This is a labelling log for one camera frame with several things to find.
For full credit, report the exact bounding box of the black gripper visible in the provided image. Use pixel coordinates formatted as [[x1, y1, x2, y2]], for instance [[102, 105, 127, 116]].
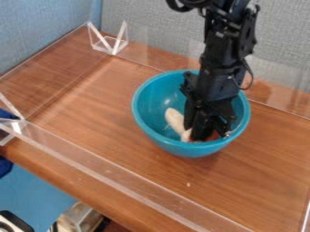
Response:
[[180, 58, 247, 140]]

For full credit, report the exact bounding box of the toy mushroom brown cap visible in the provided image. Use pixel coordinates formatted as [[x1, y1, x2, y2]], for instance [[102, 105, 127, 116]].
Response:
[[163, 107, 223, 143]]

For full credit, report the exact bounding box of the blue plastic bowl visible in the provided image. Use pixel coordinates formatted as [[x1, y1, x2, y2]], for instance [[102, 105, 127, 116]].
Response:
[[132, 70, 251, 159]]

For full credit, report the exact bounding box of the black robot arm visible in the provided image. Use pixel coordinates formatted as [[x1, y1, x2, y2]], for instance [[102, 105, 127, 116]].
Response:
[[166, 0, 261, 141]]

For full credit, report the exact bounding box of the clear acrylic back barrier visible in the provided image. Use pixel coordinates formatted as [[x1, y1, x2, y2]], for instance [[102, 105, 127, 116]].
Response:
[[86, 20, 310, 121]]

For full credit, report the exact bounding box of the clear acrylic barrier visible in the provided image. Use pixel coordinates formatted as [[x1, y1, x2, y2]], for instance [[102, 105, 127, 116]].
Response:
[[0, 93, 251, 232], [86, 20, 310, 121]]

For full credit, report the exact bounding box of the clear acrylic front barrier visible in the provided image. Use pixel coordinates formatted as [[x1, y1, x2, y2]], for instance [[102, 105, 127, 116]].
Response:
[[0, 93, 251, 232]]

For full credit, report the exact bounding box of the dark blue cloth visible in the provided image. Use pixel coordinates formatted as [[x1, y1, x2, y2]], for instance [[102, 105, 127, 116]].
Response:
[[0, 107, 20, 179]]

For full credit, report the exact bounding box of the black white device corner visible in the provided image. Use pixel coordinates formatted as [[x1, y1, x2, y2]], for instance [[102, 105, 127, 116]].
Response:
[[0, 210, 35, 232]]

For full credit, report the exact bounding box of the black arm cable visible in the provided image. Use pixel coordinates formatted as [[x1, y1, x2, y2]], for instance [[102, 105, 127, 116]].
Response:
[[231, 58, 255, 92]]

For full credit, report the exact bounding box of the clear acrylic corner bracket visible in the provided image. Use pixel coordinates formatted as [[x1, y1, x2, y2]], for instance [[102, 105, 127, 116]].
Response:
[[86, 22, 128, 55]]

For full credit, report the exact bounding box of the grey metal table frame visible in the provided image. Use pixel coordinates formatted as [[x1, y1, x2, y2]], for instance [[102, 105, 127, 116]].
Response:
[[47, 202, 103, 232]]

